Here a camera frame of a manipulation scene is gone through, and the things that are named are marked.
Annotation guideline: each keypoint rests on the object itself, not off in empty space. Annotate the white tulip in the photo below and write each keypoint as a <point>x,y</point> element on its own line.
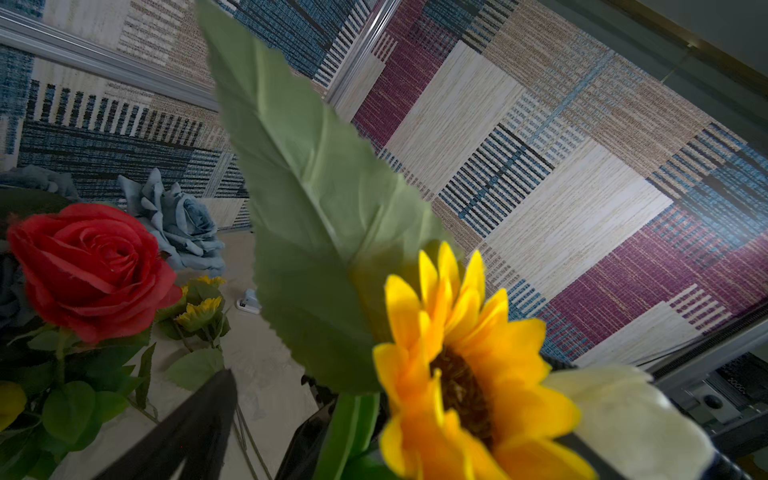
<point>632,425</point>

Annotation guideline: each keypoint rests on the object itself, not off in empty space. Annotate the large yellow sunflower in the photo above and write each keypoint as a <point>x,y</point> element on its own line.
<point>216,281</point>

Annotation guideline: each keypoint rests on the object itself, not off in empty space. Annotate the yellow tulip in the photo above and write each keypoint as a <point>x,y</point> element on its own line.
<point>13,400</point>

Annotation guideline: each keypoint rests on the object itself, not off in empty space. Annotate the grey blue rose bunch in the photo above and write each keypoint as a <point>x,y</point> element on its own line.
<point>183,226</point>

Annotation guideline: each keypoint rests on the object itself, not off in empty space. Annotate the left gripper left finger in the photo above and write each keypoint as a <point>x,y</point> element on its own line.
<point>190,443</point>

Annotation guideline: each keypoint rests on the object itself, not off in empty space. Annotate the red rose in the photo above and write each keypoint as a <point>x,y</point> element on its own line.
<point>93,269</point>

